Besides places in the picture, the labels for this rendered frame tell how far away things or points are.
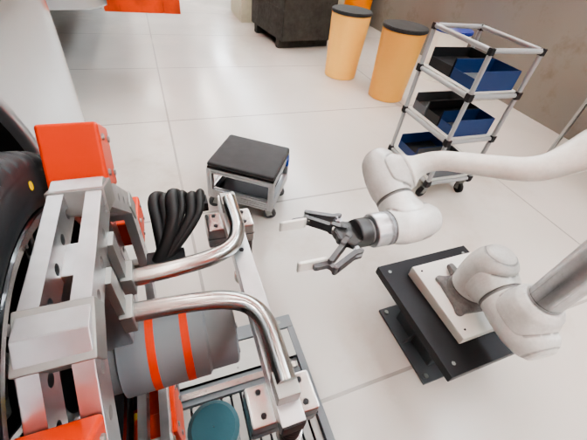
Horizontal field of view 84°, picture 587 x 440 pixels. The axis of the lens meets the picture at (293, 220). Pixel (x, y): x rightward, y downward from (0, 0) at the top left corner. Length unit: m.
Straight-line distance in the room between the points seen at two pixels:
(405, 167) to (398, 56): 2.84
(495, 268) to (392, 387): 0.66
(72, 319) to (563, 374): 1.97
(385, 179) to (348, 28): 3.25
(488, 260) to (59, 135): 1.23
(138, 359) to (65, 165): 0.29
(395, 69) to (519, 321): 2.94
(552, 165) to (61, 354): 0.98
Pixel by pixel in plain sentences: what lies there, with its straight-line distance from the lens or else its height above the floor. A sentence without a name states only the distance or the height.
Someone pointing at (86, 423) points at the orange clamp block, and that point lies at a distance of 0.36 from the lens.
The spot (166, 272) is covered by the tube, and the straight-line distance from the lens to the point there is 0.51.
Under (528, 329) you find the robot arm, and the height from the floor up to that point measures 0.56.
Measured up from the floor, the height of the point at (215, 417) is 0.74.
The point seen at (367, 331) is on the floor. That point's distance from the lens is 1.68.
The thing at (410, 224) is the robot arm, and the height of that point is 0.87.
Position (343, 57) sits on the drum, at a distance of 4.15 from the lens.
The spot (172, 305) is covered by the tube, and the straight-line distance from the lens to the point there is 0.47.
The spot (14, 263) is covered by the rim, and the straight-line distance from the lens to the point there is 0.46.
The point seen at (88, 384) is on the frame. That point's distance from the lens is 0.37.
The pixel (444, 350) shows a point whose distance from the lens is 1.40.
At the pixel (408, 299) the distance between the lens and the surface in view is 1.46.
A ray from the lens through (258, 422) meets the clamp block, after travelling 0.47.
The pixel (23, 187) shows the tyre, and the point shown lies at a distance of 0.51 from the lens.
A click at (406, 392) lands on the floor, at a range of 1.62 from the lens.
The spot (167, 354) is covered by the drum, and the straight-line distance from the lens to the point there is 0.57.
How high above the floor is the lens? 1.40
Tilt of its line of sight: 43 degrees down
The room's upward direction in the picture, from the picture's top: 9 degrees clockwise
